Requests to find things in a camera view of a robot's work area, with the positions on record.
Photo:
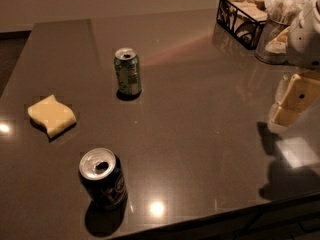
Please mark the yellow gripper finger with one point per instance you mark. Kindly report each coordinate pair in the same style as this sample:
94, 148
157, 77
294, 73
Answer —
294, 96

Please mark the green soda can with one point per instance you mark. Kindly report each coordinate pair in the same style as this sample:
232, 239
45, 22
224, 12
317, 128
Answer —
127, 68

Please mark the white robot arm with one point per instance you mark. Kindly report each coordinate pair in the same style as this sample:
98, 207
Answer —
303, 41

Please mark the blue pepsi can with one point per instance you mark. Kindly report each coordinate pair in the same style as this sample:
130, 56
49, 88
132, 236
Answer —
101, 174

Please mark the yellow sponge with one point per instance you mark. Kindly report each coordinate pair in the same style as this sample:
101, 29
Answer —
54, 116

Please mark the black wire napkin basket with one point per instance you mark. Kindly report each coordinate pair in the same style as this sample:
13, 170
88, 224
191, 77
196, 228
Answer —
243, 19

